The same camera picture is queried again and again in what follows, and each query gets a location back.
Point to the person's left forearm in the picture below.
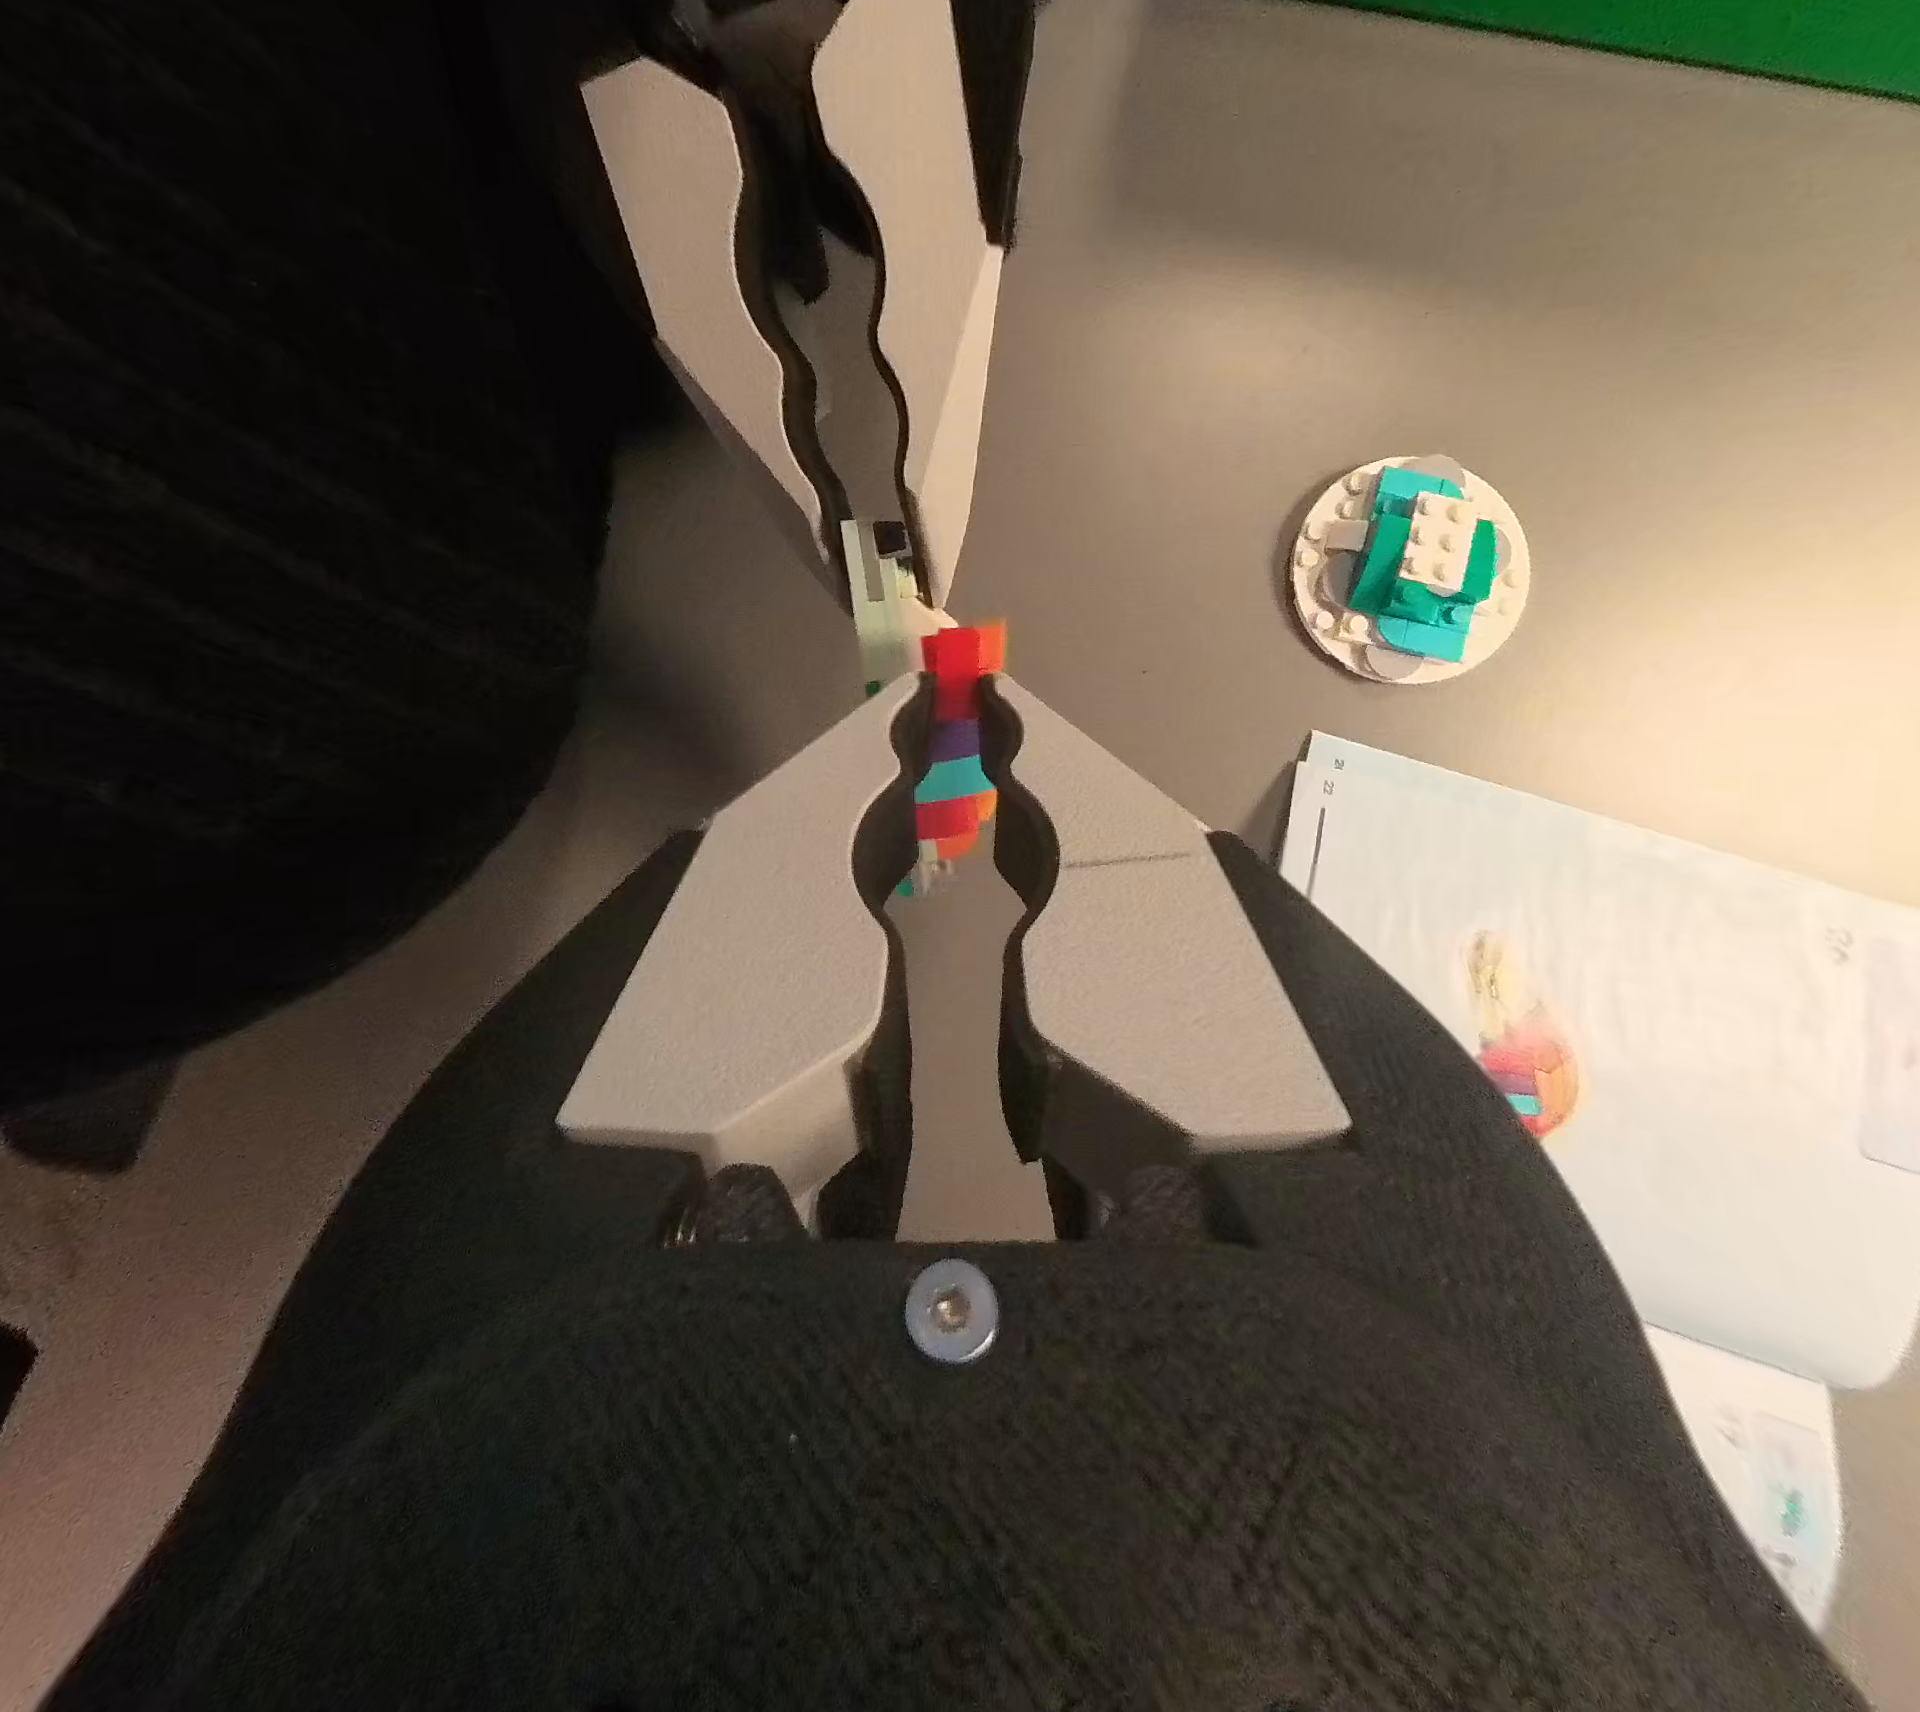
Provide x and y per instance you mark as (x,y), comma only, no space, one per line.
(270,393)

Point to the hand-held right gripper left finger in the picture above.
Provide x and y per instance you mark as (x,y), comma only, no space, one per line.
(734,976)

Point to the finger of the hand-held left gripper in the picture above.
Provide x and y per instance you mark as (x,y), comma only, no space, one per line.
(915,166)
(675,243)

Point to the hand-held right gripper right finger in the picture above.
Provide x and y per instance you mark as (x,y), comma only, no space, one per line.
(1185,992)

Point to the round white lego base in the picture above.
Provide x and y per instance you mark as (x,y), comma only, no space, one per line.
(1424,573)

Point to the multicoloured lego model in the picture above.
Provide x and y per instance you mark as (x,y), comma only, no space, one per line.
(952,783)

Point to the pale blue instruction booklet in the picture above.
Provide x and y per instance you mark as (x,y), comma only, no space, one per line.
(1650,963)

